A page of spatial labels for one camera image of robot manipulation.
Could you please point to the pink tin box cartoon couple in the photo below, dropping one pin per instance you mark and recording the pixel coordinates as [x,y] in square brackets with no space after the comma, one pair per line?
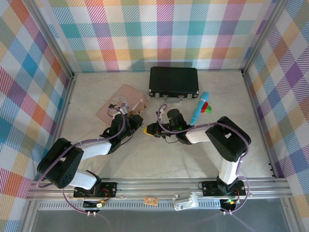
[120,96]

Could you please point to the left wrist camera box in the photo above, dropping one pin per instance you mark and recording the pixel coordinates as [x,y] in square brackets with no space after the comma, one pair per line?
[122,110]

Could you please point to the blue pen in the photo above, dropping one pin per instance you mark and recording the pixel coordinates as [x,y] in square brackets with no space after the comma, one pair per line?
[201,101]

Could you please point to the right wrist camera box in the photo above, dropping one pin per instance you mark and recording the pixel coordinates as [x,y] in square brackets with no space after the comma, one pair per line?
[162,113]

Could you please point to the green plastic piece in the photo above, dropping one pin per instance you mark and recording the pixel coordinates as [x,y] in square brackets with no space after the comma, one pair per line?
[209,109]

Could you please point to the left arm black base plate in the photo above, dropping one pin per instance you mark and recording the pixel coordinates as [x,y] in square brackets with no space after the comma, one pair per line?
[109,189]

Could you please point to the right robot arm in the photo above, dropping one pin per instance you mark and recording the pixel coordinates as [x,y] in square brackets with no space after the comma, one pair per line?
[229,140]

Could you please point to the white plastic device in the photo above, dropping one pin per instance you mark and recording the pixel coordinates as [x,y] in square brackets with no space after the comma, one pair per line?
[184,201]

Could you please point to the aluminium corner post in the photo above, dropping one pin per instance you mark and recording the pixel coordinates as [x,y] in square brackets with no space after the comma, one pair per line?
[263,36]
[50,38]

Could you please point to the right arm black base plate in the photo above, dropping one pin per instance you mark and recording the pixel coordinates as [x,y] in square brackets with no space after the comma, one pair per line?
[210,187]

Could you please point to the red plastic piece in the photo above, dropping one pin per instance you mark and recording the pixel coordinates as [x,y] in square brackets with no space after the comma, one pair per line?
[205,105]

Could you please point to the small orange circuit board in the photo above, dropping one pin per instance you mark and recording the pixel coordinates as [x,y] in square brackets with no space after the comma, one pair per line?
[150,200]

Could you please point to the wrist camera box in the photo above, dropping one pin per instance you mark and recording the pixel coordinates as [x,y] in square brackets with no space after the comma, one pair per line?
[122,110]
[162,113]

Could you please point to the black connector bracket green light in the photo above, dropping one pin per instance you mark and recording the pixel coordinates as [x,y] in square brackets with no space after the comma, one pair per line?
[228,205]

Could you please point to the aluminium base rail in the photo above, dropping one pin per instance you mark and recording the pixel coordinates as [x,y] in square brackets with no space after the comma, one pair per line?
[157,186]

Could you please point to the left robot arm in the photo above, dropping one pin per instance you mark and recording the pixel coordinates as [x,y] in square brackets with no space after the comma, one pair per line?
[60,164]

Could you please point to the aluminium side rail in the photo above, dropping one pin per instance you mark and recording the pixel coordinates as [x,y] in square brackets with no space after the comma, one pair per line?
[256,113]
[62,116]

